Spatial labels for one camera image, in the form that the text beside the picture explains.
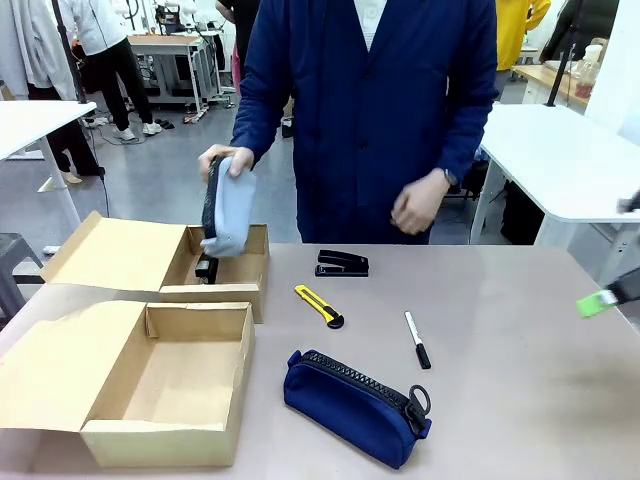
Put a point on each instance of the dark wristwatch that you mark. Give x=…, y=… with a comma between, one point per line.
x=451, y=177

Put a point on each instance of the small black item in box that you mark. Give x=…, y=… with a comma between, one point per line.
x=206, y=270

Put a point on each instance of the black stapler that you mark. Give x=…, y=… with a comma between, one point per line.
x=342, y=262

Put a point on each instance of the black and white marker pen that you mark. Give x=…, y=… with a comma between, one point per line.
x=417, y=340

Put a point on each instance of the person's left forearm blue sleeve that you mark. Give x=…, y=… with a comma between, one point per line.
x=470, y=135

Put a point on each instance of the grey pencil pouch black zipper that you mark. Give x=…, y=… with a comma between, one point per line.
x=235, y=210

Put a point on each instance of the white-framed workbench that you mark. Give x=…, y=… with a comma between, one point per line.
x=170, y=55

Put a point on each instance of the wooden-topped table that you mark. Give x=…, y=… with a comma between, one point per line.
x=545, y=80

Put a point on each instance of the large white table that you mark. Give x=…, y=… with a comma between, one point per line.
x=560, y=160

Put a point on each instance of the bystander in grey coat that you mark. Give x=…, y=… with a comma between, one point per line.
x=35, y=60

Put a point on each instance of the navy blue CAMPUS pencil pouch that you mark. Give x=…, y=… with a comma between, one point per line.
x=345, y=407

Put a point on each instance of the black stand pole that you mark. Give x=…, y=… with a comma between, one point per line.
x=562, y=55

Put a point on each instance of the bystander in yellow top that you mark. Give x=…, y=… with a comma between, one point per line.
x=515, y=30

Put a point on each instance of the person's left hand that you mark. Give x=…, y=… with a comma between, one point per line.
x=417, y=205

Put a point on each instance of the cardboard box with black item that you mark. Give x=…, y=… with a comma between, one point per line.
x=115, y=250

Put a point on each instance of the grey metal stool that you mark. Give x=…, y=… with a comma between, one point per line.
x=12, y=270

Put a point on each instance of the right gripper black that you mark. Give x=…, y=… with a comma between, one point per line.
x=627, y=289

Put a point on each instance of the person's right hand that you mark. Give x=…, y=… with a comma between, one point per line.
x=240, y=156

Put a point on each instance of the bystander in white jacket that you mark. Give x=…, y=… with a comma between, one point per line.
x=115, y=60

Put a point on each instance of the white table with angled legs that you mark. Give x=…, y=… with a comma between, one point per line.
x=35, y=122

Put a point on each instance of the person in blue jacket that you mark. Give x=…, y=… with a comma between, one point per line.
x=370, y=125

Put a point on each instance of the yellow utility knife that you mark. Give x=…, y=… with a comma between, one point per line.
x=317, y=304

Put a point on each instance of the person's right forearm blue sleeve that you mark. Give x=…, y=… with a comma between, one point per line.
x=257, y=120

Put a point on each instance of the clear plastic jar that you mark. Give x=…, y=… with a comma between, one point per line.
x=589, y=70

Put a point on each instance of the cardboard box with open lid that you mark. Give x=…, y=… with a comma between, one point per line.
x=175, y=375

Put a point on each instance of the black tripod pole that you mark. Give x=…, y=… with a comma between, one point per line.
x=75, y=65

